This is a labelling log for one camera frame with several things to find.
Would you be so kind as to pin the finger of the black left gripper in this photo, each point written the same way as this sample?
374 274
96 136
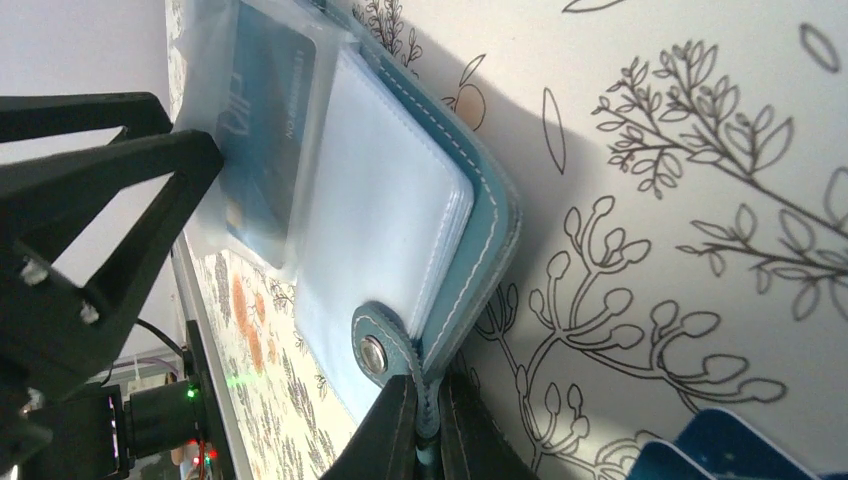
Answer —
137 114
56 334

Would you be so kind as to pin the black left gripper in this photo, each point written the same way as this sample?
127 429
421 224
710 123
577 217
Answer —
97 434

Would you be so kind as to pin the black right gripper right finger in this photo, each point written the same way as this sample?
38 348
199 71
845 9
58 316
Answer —
472 446

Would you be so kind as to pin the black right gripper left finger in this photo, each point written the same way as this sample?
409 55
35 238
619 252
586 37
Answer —
383 446

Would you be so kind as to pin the blue card grey stripe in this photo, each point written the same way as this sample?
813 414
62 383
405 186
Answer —
261 134

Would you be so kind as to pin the teal leather card holder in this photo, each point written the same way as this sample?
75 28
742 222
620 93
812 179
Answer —
402 223

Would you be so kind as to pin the blue card stack upper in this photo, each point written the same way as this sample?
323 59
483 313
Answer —
717 444

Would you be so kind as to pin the floral patterned table mat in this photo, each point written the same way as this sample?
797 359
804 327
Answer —
682 170

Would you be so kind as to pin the aluminium rail base front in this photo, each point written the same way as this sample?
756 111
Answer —
223 428

